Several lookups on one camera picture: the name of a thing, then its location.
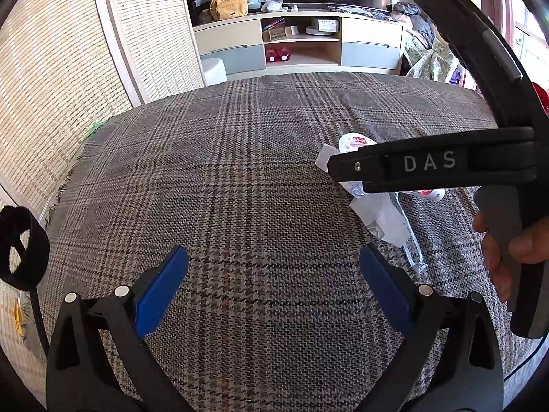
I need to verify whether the person's right hand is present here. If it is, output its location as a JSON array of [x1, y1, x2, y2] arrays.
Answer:
[[473, 211, 549, 303]]

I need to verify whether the red fruit basket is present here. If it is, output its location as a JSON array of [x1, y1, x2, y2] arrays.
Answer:
[[532, 83, 549, 115]]

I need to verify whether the black velcro strap loop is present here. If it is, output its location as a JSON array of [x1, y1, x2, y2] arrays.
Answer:
[[0, 204, 51, 292]]

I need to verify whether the grey plaid tablecloth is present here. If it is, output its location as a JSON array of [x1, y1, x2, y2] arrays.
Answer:
[[42, 72, 529, 411]]

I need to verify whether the white round stool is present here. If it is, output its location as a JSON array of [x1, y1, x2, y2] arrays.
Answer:
[[202, 58, 228, 87]]

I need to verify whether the pile of clothes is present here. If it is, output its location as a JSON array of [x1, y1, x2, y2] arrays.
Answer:
[[391, 2, 459, 84]]

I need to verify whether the yellow plush toy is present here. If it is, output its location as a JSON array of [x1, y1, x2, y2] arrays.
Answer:
[[209, 0, 248, 21]]

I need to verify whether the clear white plastic wrapper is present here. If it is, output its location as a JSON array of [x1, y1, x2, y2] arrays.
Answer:
[[315, 132, 427, 273]]

